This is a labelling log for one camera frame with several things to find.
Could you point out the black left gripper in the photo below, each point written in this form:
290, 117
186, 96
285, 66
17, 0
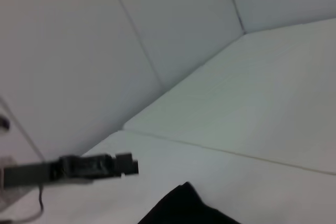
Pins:
57, 170

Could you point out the black shirt with FREE print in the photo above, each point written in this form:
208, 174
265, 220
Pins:
183, 205

